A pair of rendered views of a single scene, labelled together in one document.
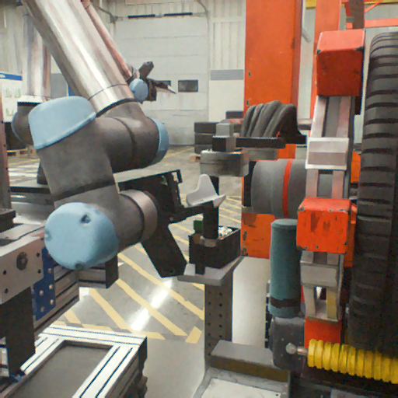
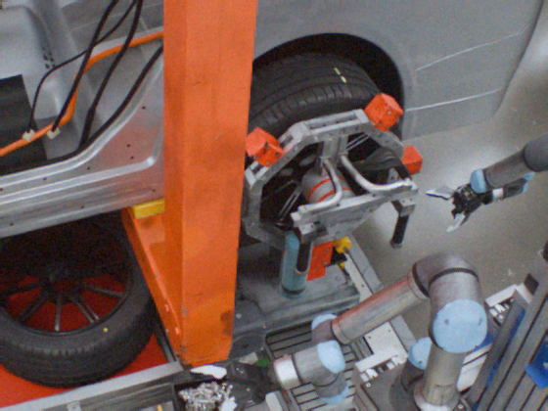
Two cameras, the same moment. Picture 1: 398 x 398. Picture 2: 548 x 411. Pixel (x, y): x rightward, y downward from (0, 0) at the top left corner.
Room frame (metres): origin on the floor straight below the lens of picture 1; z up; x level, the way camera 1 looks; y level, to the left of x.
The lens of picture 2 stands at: (2.60, 0.97, 2.93)
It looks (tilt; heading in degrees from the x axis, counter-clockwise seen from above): 47 degrees down; 222
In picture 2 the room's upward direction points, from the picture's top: 6 degrees clockwise
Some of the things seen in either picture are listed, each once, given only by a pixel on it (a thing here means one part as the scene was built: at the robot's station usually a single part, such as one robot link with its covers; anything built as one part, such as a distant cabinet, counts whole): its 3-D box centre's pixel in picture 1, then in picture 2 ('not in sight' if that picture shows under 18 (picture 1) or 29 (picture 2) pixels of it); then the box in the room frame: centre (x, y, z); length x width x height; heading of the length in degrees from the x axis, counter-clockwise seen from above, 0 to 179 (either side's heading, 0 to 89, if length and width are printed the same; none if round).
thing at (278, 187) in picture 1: (300, 189); (332, 199); (0.99, -0.24, 0.85); 0.21 x 0.14 x 0.14; 70
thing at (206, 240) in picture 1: (210, 208); (400, 227); (0.89, -0.03, 0.83); 0.04 x 0.04 x 0.16
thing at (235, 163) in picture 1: (225, 162); (401, 200); (0.88, -0.05, 0.93); 0.09 x 0.05 x 0.05; 70
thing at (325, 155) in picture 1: (333, 191); (322, 184); (0.97, -0.30, 0.85); 0.54 x 0.07 x 0.54; 160
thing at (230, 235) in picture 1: (215, 243); (206, 404); (1.66, -0.07, 0.51); 0.20 x 0.14 x 0.13; 150
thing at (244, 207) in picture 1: (249, 184); (303, 254); (1.21, -0.14, 0.83); 0.04 x 0.04 x 0.16
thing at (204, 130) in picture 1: (224, 136); not in sight; (9.67, -0.57, 0.55); 1.40 x 0.80 x 1.09; 75
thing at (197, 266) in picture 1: (200, 247); not in sight; (1.49, 0.00, 0.55); 0.03 x 0.03 x 0.21; 70
